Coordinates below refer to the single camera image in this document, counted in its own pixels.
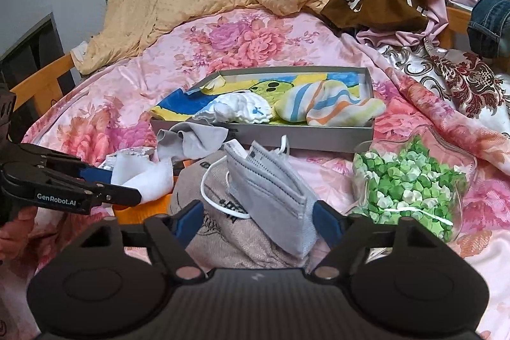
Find white brocade patterned blanket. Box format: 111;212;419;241
378;40;509;136

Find striped pastel towel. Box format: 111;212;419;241
274;79;386;127

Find wooden bed frame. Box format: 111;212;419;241
10;4;471;117

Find beige drawstring linen pouch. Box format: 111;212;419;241
168;150;311;270

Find white cloth bandage roll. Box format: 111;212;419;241
111;157;174;190

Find mauve pink garment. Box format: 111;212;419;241
355;0;478;48

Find silver foil packet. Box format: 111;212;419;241
98;147;155;172

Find white blue baby cloth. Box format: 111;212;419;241
193;90;272;123

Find grey cloth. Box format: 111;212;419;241
156;122;229;162

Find grey tray with cartoon towel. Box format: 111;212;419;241
150;66;374;153

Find grey face mask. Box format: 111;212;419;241
200;135;318;259

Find pink floral bedsheet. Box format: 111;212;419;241
24;9;509;339

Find blue denim jeans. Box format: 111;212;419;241
467;0;510;59

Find person's left hand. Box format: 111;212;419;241
0;206;37;262

